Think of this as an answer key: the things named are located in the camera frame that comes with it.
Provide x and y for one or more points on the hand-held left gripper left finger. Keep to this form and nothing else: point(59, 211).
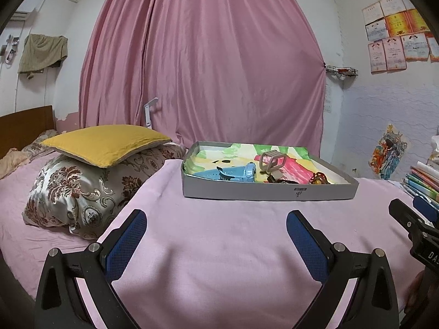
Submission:
point(125, 243)

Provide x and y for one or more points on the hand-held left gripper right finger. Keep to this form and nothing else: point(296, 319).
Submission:
point(308, 246)

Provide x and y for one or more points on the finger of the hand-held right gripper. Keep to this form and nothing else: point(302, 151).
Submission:
point(427, 207)
point(406, 219)

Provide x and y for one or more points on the black hair clip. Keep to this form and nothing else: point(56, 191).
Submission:
point(274, 179)

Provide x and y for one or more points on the grey tray with painted lining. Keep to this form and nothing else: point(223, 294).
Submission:
point(240, 192)

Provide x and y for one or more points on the blue wrist watch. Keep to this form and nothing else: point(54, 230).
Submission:
point(219, 173)

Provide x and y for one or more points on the person's right hand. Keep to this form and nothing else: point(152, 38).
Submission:
point(415, 291)

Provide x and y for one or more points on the stack of books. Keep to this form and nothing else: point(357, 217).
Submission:
point(423, 181)

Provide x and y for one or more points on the large floral pillow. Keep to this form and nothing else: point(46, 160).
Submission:
point(85, 195)

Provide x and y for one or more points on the yellow pillow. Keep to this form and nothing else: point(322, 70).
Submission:
point(103, 144)

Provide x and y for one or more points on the small floral pillow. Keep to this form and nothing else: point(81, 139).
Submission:
point(39, 145)

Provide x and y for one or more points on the white folding lamp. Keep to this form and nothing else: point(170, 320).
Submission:
point(148, 113)

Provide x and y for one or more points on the peach blanket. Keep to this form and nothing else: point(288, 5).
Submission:
point(13, 162)

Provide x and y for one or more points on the wooden headboard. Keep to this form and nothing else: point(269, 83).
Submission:
point(24, 126)

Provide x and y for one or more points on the pink curtain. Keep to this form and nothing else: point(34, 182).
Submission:
point(205, 58)

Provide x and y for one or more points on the hanging green towel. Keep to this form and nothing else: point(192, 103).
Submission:
point(43, 53)

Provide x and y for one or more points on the colourful wall poster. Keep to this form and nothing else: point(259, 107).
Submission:
point(389, 152)

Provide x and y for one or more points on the cluster of wall certificates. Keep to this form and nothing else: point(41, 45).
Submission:
point(398, 37)

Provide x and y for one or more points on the wall hook with small items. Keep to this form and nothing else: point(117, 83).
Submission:
point(10, 49)

